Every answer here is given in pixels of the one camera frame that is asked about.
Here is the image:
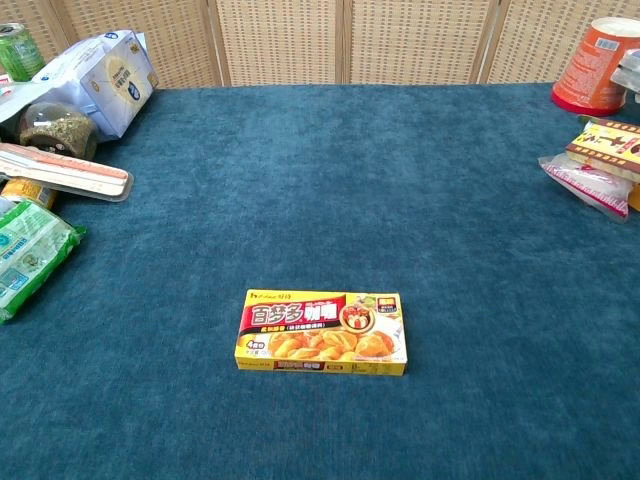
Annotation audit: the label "orange upside-down cup container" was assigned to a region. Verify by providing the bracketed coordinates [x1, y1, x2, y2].
[551, 16, 640, 117]

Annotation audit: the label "green drink can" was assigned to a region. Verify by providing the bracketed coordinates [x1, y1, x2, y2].
[0, 22, 47, 83]

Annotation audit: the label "clear bag of white grains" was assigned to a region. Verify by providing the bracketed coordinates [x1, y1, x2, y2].
[537, 153, 634, 223]

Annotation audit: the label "green plastic food packet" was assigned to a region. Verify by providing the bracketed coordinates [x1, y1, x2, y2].
[0, 198, 87, 325]

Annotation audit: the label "blue table cloth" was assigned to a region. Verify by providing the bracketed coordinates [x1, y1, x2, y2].
[0, 82, 640, 480]

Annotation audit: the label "white blue tissue pack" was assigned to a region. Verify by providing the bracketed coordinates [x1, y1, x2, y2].
[31, 29, 159, 144]

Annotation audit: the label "grey foil pouch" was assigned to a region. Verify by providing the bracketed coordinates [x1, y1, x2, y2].
[609, 48, 640, 96]

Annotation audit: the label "woven rattan folding screen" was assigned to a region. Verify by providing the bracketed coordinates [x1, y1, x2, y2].
[0, 0, 640, 90]

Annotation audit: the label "chopsticks in clear package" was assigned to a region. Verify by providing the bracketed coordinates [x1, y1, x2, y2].
[0, 142, 135, 203]

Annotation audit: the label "yellow tin can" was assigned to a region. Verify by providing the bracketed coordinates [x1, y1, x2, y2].
[0, 177, 60, 209]

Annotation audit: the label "white plastic bag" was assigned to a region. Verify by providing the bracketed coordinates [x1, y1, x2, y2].
[0, 79, 54, 124]

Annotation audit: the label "yellow brown printed box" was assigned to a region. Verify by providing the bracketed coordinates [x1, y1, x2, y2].
[565, 114, 640, 183]

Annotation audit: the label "yellow red curry box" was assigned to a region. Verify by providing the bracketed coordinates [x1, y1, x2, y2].
[234, 288, 408, 377]

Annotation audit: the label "glass jar of dried herbs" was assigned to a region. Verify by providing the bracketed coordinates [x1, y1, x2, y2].
[18, 101, 99, 162]

